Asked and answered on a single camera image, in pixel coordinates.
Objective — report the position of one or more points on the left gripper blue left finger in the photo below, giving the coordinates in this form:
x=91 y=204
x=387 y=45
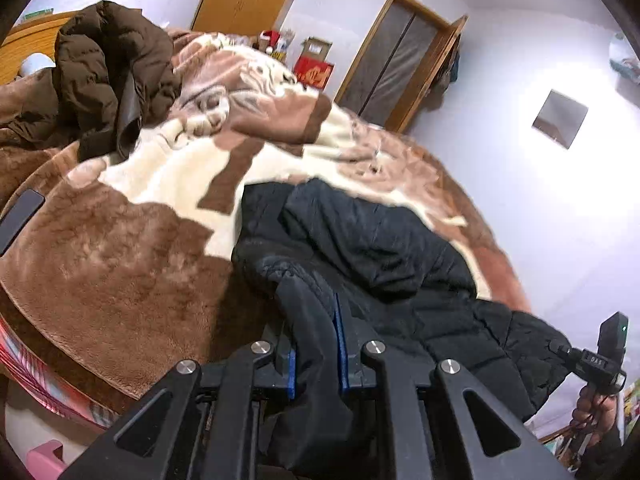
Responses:
x=291 y=384

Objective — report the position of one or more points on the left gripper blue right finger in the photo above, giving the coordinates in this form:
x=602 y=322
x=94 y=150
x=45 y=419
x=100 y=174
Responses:
x=341 y=345

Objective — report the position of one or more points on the black puffer jacket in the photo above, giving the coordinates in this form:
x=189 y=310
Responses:
x=302 y=244

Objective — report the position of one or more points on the right hand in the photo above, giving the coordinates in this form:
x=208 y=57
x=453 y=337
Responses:
x=596 y=412

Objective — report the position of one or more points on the brown and cream plush blanket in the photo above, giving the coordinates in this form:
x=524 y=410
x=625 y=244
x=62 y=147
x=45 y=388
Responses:
x=127 y=265

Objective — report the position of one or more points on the red gift box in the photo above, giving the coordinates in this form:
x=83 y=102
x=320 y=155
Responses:
x=313 y=73

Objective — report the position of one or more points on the cardboard box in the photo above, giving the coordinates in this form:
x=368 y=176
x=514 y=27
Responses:
x=316 y=48

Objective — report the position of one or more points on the striped pink bedsheet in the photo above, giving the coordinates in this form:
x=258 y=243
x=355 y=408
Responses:
x=47 y=388

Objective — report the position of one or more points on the red santa hat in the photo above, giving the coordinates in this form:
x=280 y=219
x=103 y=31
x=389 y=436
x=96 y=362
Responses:
x=268 y=41

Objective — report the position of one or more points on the black remote control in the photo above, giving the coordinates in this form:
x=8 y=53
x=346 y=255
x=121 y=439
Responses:
x=18 y=215

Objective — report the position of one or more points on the brown puffer jacket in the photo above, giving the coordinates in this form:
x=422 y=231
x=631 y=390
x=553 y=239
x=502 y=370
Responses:
x=112 y=76

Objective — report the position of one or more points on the wooden headboard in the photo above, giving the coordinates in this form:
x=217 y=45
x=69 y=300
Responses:
x=35 y=36

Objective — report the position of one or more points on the grey wall panel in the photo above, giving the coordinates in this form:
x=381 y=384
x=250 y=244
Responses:
x=560 y=118

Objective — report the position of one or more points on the wooden door frame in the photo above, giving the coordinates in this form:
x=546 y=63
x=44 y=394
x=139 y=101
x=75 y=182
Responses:
x=397 y=63

